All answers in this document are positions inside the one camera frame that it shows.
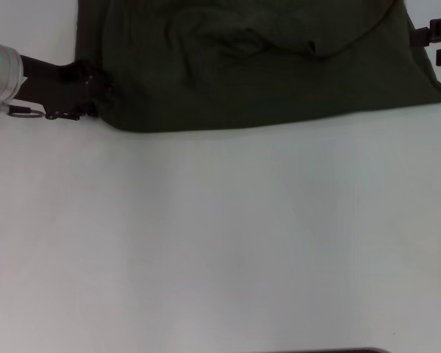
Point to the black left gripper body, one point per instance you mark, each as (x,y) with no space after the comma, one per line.
(51,84)

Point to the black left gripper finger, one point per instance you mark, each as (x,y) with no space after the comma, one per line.
(106,86)
(70,114)

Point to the dark green FREE t-shirt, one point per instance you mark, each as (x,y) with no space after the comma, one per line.
(242,73)

